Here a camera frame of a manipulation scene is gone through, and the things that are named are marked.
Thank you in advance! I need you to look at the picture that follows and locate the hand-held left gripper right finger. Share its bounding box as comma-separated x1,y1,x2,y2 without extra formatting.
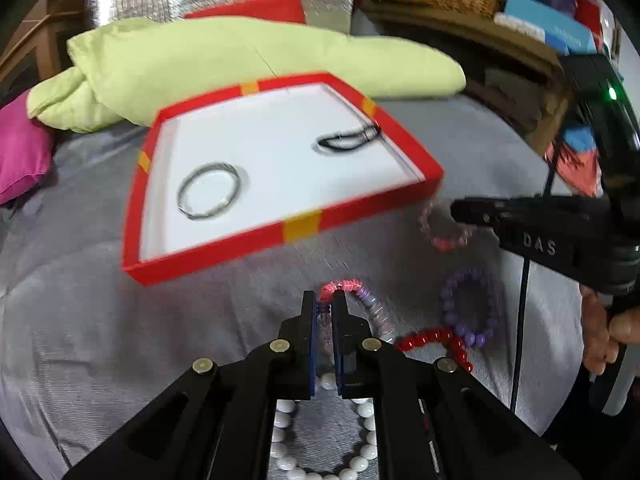
332,290,583,480

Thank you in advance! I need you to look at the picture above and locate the red cardboard box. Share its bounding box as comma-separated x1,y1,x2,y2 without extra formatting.
122,72,445,287

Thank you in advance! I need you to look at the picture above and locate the red bead bracelet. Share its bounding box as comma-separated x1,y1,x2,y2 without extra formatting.
395,326,473,373

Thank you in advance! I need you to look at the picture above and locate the purple bead bracelet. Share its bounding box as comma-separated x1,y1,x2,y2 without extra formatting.
439,267,501,350

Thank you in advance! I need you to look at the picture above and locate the black hair tie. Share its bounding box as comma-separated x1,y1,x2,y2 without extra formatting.
316,124,383,153

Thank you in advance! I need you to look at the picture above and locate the light green blanket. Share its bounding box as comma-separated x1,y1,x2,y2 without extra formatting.
26,16,467,133

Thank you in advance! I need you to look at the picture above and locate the blue box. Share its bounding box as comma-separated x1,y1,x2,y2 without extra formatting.
504,0,598,56

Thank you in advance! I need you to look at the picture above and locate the black cable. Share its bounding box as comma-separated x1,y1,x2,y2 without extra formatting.
510,145,561,411

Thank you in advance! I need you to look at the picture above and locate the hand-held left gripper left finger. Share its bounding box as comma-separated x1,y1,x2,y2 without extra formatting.
62,290,321,480

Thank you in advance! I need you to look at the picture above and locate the magenta pillow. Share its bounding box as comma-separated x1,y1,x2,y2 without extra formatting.
0,92,55,206

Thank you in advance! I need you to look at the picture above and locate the coral and blue bag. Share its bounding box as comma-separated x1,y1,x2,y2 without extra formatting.
545,125,603,197

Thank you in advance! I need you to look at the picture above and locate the person's right hand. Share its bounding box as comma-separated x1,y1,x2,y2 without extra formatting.
580,285,640,377

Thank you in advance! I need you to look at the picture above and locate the clear pink bead bracelet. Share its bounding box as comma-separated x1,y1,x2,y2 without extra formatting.
419,200,473,253

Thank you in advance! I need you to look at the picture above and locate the wooden cabinet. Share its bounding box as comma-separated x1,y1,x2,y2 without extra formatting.
0,0,91,91

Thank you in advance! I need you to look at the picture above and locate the grey metal bangle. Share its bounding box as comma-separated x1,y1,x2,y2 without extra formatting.
176,161,242,220

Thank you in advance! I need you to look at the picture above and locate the red cushion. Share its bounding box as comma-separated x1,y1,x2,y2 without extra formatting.
184,0,307,25

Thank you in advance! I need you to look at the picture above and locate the pink and white small-bead bracelet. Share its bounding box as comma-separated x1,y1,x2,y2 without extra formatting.
315,278,398,356

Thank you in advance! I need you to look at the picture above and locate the wooden shelf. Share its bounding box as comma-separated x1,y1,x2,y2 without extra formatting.
360,0,576,156

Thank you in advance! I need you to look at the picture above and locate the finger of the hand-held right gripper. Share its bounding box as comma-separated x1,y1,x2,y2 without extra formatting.
450,195,610,282

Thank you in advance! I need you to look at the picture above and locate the white bead bracelet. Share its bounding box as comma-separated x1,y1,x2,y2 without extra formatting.
270,372,378,480

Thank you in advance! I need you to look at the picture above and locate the grey bed sheet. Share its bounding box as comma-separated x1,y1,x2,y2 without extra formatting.
0,95,601,480

